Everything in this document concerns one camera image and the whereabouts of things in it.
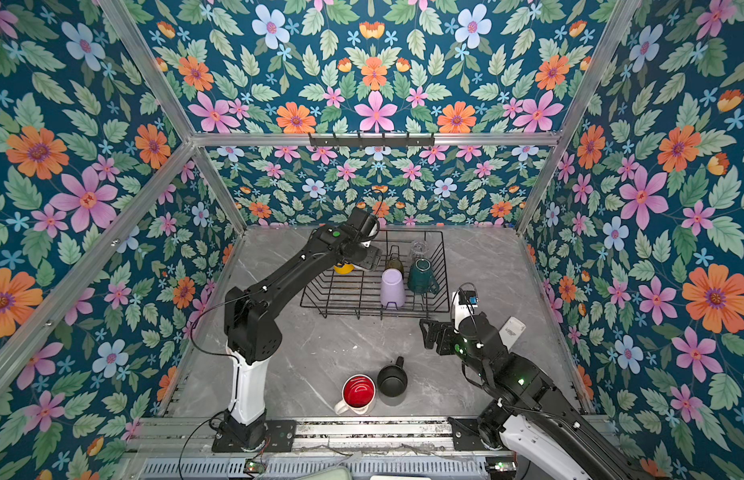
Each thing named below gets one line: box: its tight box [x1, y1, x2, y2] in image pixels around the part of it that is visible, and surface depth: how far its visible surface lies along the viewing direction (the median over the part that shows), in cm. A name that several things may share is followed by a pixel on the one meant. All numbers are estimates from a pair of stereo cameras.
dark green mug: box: [407, 258, 440, 295], surface depth 97 cm
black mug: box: [377, 356, 408, 397], surface depth 82 cm
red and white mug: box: [334, 374, 377, 415], surface depth 75 cm
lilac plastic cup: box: [380, 268, 406, 307], surface depth 89 cm
